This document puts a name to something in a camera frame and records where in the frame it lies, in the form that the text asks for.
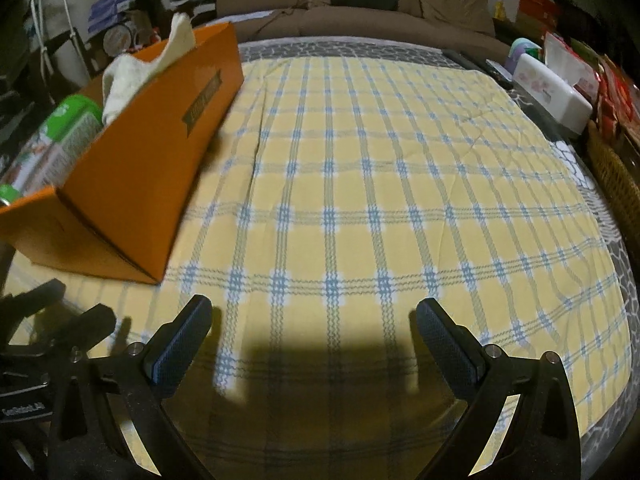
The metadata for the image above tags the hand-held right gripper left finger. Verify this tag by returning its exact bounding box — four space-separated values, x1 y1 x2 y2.
47 294 215 480

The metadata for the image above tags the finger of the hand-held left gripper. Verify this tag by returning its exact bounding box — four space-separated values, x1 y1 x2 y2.
49 303 117 350
0 279 67 327

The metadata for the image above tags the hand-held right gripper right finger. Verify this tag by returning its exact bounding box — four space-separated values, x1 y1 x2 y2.
415 296 583 480

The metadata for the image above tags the green labelled can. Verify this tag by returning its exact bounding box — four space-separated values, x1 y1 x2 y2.
0 94 103 206

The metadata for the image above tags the orange cardboard box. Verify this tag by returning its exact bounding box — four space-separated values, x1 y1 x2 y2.
0 21 246 286

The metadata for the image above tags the white fluffy towel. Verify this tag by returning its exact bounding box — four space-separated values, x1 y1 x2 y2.
101 11 196 126

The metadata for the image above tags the yellow plaid cloth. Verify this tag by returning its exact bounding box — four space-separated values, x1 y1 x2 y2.
0 52 631 466

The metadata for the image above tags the woven wicker basket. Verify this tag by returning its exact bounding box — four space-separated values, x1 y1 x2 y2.
585 122 640 243

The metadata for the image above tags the round tin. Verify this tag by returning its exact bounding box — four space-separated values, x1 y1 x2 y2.
105 25 132 53

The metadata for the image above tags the white tissue box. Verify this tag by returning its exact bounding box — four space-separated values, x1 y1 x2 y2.
512 53 593 135

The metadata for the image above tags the grey remote control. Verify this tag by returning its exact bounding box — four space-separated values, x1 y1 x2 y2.
486 59 515 84

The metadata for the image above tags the black remote control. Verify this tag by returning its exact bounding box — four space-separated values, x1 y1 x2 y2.
442 49 493 77

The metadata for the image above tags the stack of blue boxes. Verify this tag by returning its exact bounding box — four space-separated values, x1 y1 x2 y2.
89 0 136 33

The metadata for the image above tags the green and purple container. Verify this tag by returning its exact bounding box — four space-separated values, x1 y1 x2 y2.
505 39 543 73

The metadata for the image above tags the pile of red snack packets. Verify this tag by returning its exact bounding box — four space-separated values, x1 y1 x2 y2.
595 52 640 128

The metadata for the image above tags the red and white packet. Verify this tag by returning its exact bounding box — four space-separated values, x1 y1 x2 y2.
542 31 601 96

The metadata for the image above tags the brown sofa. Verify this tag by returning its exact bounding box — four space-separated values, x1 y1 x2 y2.
215 0 511 53

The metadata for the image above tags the stack of orange shoe boxes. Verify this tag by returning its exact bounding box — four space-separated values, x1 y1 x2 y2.
515 0 561 36

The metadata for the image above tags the white rope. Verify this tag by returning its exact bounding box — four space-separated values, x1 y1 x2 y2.
30 0 86 76

